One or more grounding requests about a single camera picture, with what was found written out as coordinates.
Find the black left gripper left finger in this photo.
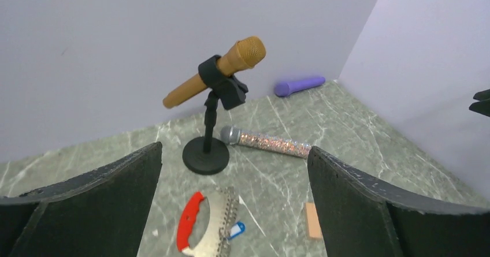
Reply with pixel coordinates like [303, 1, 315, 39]
[1, 142, 162, 256]

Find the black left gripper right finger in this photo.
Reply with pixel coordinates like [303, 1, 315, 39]
[307, 147, 489, 256]

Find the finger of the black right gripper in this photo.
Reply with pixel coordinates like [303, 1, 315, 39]
[469, 89, 490, 117]

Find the red handled key holder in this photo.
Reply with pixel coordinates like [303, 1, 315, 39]
[176, 187, 239, 257]

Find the small wooden block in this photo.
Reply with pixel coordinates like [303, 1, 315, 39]
[305, 202, 322, 240]

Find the black microphone stand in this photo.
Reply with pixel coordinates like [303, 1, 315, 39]
[182, 76, 248, 175]

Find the blue key tag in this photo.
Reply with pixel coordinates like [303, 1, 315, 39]
[228, 221, 246, 240]

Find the purple microphone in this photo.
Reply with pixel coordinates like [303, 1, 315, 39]
[273, 76, 326, 97]

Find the glitter silver microphone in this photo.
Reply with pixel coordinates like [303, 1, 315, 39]
[220, 125, 311, 159]

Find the gold microphone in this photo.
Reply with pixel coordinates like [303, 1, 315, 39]
[162, 36, 266, 109]

